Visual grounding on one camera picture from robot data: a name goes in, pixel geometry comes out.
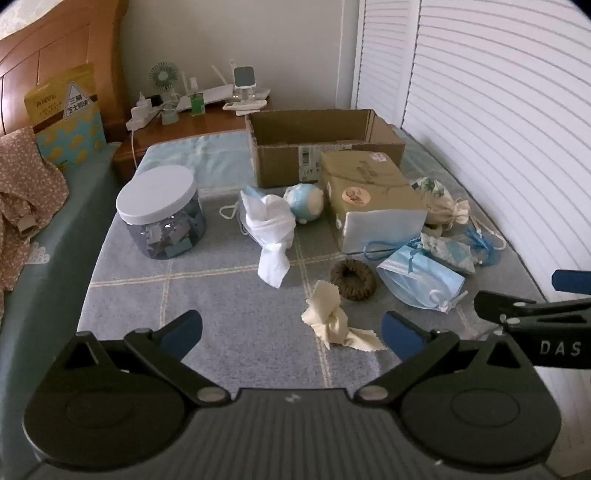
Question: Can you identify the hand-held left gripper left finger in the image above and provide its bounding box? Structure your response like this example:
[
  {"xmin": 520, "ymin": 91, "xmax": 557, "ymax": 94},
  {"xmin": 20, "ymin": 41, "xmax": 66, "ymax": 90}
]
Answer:
[{"xmin": 60, "ymin": 310, "xmax": 232, "ymax": 409}]

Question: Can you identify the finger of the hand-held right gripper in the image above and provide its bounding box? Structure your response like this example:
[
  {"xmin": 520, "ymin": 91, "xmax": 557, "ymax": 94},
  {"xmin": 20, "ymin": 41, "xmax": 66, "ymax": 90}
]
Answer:
[
  {"xmin": 551, "ymin": 270, "xmax": 591, "ymax": 296},
  {"xmin": 474, "ymin": 290, "xmax": 591, "ymax": 330}
]

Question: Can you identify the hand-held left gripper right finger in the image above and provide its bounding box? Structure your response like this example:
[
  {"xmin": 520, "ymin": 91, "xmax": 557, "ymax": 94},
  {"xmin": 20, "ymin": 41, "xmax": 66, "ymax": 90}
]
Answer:
[{"xmin": 353, "ymin": 311, "xmax": 532, "ymax": 409}]

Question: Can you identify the stack of blue face masks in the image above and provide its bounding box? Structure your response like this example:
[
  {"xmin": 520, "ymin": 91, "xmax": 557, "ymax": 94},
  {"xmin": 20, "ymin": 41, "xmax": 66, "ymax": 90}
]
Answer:
[{"xmin": 376, "ymin": 244, "xmax": 468, "ymax": 315}]

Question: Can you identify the blue cord bundle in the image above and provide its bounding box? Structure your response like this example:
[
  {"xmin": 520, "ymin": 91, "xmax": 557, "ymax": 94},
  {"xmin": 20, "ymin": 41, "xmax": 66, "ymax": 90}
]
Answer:
[{"xmin": 462, "ymin": 225, "xmax": 508, "ymax": 267}]

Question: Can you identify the cream cloth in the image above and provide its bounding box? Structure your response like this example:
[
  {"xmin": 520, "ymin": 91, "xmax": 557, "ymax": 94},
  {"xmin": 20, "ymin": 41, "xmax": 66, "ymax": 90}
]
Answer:
[{"xmin": 301, "ymin": 280, "xmax": 387, "ymax": 352}]

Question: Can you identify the brown hair scrunchie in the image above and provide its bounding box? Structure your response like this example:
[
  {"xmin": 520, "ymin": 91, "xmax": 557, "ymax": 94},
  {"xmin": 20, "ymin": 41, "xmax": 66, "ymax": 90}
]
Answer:
[{"xmin": 330, "ymin": 259, "xmax": 377, "ymax": 302}]

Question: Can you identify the cream pouch with green print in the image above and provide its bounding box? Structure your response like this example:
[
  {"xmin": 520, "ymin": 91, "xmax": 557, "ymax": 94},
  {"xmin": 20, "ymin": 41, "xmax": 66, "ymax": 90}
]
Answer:
[{"xmin": 411, "ymin": 176, "xmax": 471, "ymax": 227}]

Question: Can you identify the white cloth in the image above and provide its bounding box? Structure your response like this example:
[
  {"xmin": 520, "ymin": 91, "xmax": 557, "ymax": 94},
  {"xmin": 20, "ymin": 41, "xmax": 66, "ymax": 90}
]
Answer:
[{"xmin": 240, "ymin": 193, "xmax": 297, "ymax": 289}]

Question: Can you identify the tan parcel box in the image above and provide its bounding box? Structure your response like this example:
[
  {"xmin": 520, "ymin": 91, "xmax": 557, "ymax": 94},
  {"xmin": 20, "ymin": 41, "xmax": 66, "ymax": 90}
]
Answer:
[{"xmin": 320, "ymin": 150, "xmax": 428, "ymax": 254}]

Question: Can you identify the blue face mask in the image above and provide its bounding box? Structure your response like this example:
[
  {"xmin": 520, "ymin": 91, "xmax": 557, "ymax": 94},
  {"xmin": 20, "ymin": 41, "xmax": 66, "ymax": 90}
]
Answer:
[{"xmin": 219, "ymin": 185, "xmax": 266, "ymax": 241}]

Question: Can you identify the blue and white plush toy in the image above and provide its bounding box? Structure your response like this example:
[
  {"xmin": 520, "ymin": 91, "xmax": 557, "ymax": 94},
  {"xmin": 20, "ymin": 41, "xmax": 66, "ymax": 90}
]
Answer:
[{"xmin": 283, "ymin": 183, "xmax": 325, "ymax": 224}]

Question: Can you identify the brown cardboard box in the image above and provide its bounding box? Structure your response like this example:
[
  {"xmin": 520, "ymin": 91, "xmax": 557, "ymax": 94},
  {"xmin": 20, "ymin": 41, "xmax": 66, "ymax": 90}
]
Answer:
[{"xmin": 246, "ymin": 108, "xmax": 407, "ymax": 189}]

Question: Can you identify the grey plaid blanket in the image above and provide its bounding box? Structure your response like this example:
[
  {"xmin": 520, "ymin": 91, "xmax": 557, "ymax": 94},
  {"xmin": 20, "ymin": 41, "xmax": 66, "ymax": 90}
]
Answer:
[{"xmin": 76, "ymin": 182, "xmax": 548, "ymax": 402}]

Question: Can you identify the clear jar with white lid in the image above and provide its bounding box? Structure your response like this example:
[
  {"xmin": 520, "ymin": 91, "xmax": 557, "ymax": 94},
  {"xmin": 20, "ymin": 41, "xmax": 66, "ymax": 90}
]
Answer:
[{"xmin": 115, "ymin": 166, "xmax": 207, "ymax": 260}]

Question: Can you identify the teal bed sheet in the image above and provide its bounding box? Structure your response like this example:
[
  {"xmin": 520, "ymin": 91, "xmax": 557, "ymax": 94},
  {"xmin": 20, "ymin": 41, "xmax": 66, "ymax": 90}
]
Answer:
[{"xmin": 0, "ymin": 141, "xmax": 122, "ymax": 462}]

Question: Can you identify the white louvered closet door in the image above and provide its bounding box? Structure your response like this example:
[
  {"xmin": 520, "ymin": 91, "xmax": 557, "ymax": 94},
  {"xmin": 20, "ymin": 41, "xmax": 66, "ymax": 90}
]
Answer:
[
  {"xmin": 351, "ymin": 0, "xmax": 422, "ymax": 134},
  {"xmin": 401, "ymin": 0, "xmax": 591, "ymax": 301}
]

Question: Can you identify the teal towel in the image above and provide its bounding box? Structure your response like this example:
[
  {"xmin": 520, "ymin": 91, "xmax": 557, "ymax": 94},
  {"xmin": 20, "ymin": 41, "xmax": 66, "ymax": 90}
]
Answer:
[{"xmin": 134, "ymin": 127, "xmax": 455, "ymax": 191}]

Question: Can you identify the wooden nightstand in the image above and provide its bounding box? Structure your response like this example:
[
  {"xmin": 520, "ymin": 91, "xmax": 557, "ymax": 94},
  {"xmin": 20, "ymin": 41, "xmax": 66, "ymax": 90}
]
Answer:
[{"xmin": 113, "ymin": 99, "xmax": 273, "ymax": 183}]

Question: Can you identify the white power strip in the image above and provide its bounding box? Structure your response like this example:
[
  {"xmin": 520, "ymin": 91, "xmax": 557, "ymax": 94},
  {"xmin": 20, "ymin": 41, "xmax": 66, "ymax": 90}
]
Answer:
[{"xmin": 126, "ymin": 92, "xmax": 160, "ymax": 169}]

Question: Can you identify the brown floral garment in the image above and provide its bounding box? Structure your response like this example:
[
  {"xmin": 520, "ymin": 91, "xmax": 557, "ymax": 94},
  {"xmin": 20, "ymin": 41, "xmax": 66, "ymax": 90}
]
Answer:
[{"xmin": 0, "ymin": 127, "xmax": 70, "ymax": 324}]

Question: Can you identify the white remote control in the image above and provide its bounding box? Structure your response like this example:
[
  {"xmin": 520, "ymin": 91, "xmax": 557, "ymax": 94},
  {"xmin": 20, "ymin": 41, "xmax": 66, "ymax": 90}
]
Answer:
[{"xmin": 223, "ymin": 99, "xmax": 267, "ymax": 115}]

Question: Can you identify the white router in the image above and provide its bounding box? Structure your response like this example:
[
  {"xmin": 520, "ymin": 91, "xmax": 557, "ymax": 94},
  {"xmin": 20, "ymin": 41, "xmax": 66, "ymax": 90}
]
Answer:
[{"xmin": 175, "ymin": 65, "xmax": 236, "ymax": 112}]

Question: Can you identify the yellow snack bag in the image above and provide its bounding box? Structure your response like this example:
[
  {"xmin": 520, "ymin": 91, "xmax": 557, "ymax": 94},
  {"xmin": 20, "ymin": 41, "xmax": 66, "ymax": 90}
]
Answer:
[{"xmin": 24, "ymin": 63, "xmax": 107, "ymax": 174}]

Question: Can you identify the white phone stand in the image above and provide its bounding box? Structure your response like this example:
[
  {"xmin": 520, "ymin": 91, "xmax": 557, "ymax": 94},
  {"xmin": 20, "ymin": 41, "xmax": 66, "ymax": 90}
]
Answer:
[{"xmin": 229, "ymin": 60, "xmax": 273, "ymax": 100}]

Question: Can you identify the wooden headboard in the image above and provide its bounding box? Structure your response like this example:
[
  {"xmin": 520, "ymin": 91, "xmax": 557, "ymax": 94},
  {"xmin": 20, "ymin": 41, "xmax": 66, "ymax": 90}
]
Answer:
[{"xmin": 0, "ymin": 0, "xmax": 129, "ymax": 134}]

